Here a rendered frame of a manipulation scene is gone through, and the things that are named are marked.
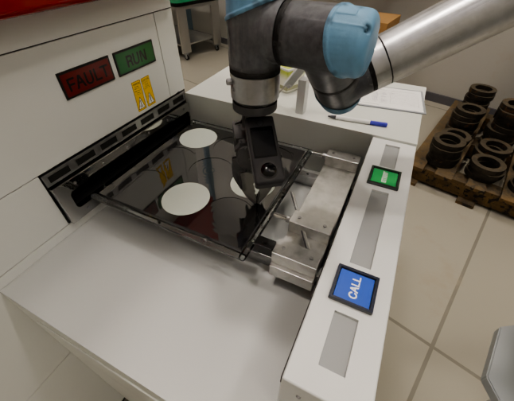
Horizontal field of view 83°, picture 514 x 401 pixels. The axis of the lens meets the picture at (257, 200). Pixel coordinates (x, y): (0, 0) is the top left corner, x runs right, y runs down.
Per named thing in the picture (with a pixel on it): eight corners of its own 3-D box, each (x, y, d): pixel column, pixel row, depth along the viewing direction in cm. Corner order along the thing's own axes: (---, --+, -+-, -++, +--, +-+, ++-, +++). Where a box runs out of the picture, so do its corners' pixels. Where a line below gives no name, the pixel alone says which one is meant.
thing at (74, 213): (68, 222, 63) (46, 188, 56) (188, 130, 92) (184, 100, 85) (74, 224, 62) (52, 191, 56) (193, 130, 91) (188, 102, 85)
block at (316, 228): (287, 231, 57) (289, 220, 55) (293, 219, 59) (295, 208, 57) (327, 245, 54) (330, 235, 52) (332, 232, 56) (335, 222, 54)
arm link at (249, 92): (285, 78, 41) (227, 82, 40) (283, 109, 44) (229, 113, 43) (274, 60, 46) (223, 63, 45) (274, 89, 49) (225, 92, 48)
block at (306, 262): (270, 261, 51) (271, 251, 49) (278, 247, 54) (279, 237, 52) (314, 278, 49) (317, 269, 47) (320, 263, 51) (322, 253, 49)
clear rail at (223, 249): (90, 199, 62) (87, 194, 61) (95, 195, 63) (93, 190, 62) (243, 264, 50) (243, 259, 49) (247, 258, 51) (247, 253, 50)
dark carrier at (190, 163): (99, 195, 62) (98, 192, 62) (192, 123, 85) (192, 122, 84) (241, 251, 51) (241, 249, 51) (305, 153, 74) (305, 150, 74)
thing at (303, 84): (281, 110, 75) (284, 56, 66) (286, 105, 78) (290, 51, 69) (303, 115, 73) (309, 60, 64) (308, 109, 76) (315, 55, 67)
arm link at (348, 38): (381, 47, 40) (307, 36, 44) (385, -13, 30) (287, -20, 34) (361, 102, 41) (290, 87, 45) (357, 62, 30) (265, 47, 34)
